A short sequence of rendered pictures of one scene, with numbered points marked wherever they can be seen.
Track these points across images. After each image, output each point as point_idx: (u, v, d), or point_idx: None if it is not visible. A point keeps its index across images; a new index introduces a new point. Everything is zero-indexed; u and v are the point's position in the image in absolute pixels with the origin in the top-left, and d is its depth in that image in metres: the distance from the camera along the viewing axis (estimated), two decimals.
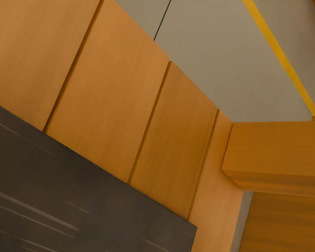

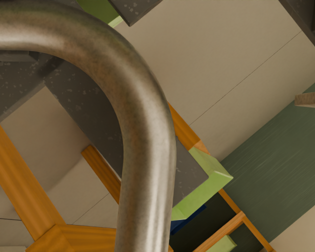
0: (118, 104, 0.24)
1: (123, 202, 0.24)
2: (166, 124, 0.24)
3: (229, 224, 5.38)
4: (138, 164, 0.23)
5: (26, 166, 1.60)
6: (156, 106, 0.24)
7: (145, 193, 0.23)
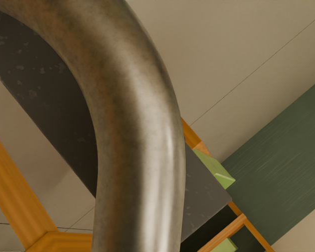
0: (87, 81, 0.14)
1: (97, 248, 0.14)
2: (168, 115, 0.14)
3: (230, 227, 5.28)
4: (122, 184, 0.14)
5: (16, 170, 1.50)
6: (151, 84, 0.14)
7: (133, 233, 0.14)
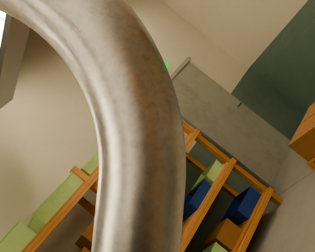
0: (88, 81, 0.14)
1: (98, 248, 0.14)
2: (169, 115, 0.14)
3: None
4: (122, 184, 0.14)
5: None
6: (152, 84, 0.14)
7: (134, 233, 0.14)
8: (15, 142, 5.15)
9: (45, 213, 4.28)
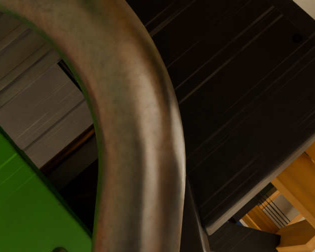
0: (88, 81, 0.14)
1: (97, 248, 0.14)
2: (168, 115, 0.14)
3: None
4: (122, 184, 0.14)
5: None
6: (151, 84, 0.14)
7: (133, 233, 0.14)
8: None
9: None
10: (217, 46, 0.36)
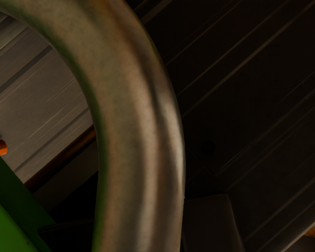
0: (88, 81, 0.14)
1: (97, 248, 0.14)
2: (168, 115, 0.14)
3: None
4: (122, 184, 0.14)
5: None
6: (151, 84, 0.14)
7: (133, 233, 0.14)
8: None
9: None
10: (269, 7, 0.25)
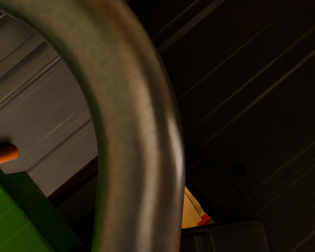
0: (87, 81, 0.14)
1: (97, 248, 0.14)
2: (168, 115, 0.14)
3: None
4: (122, 184, 0.14)
5: None
6: (151, 84, 0.14)
7: (133, 233, 0.14)
8: None
9: None
10: (300, 29, 0.25)
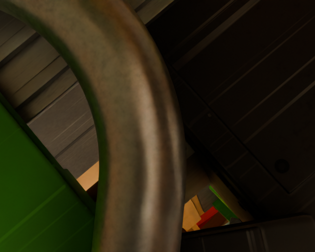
0: (89, 81, 0.14)
1: (98, 248, 0.14)
2: (169, 115, 0.14)
3: None
4: (123, 184, 0.14)
5: None
6: (152, 84, 0.14)
7: (134, 233, 0.14)
8: None
9: None
10: None
